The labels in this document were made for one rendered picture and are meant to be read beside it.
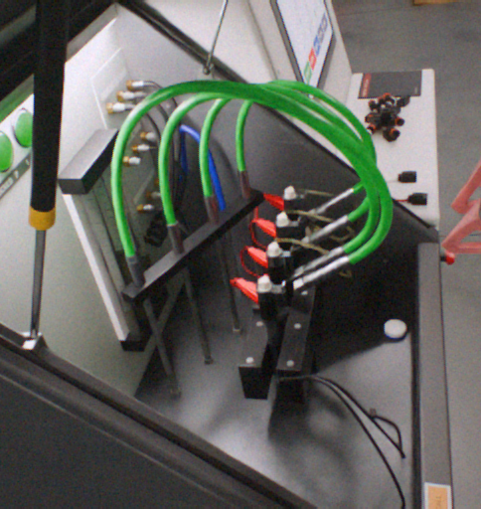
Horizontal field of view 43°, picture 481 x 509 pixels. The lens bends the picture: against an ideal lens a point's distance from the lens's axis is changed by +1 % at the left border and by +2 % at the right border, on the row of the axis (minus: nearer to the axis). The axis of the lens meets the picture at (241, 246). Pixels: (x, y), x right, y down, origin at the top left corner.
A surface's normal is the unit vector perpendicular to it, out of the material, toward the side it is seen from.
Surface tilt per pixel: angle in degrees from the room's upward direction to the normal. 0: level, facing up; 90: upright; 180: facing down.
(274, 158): 90
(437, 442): 0
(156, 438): 43
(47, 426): 90
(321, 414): 0
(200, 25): 90
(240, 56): 90
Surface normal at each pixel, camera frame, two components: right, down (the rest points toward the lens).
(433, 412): -0.15, -0.78
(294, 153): -0.21, 0.62
